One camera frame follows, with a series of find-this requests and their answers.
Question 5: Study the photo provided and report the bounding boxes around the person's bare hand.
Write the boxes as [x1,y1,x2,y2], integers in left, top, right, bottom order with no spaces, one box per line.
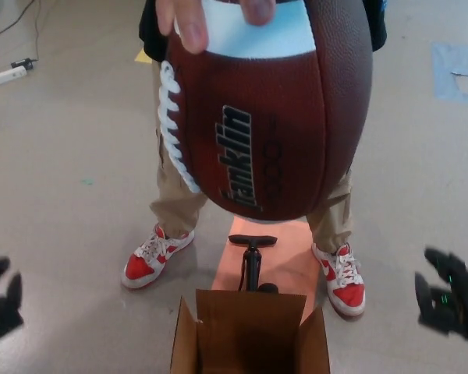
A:
[158,0,276,55]

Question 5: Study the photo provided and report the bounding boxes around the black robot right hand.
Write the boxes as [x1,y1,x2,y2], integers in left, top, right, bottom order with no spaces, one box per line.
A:
[414,245,468,346]

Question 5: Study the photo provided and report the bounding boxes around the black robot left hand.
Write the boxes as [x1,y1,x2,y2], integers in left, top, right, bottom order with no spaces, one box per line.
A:
[0,256,25,344]

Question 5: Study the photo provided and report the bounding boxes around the brown Franklin football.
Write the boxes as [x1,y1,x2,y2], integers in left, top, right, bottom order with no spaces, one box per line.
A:
[158,0,375,226]

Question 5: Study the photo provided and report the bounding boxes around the person's left red white sneaker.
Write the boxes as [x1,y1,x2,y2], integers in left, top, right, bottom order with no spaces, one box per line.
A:
[310,242,367,319]

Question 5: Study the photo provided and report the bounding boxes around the person's red white sneaker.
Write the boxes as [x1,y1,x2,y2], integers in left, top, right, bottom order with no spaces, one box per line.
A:
[310,242,367,319]
[120,223,197,291]

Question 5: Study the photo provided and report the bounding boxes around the person's right red white sneaker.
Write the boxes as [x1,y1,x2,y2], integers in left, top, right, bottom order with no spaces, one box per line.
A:
[120,223,197,291]

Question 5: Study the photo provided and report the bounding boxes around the person's khaki trousers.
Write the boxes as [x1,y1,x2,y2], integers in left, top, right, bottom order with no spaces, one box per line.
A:
[147,49,356,255]

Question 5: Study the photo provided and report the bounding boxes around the orange floor mat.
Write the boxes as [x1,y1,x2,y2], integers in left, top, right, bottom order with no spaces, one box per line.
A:
[211,216,324,326]

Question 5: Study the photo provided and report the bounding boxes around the black power adapter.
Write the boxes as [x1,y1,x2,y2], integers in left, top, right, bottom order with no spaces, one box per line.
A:
[10,58,37,72]

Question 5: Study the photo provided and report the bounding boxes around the white power strip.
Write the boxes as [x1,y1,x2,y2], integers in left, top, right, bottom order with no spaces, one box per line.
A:
[0,65,28,90]

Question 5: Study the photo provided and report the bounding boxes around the open brown cardboard box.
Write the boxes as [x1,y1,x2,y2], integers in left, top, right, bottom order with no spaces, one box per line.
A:
[169,288,332,374]

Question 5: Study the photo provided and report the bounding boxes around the black hand air pump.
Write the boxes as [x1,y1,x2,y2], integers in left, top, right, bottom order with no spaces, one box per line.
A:
[228,235,280,294]

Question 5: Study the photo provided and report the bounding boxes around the blue floor tape patch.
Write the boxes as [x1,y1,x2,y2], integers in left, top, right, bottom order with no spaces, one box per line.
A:
[431,40,468,104]

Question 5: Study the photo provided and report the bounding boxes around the thin black floor cable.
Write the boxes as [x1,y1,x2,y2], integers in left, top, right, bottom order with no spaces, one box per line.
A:
[0,0,29,76]
[31,0,42,62]

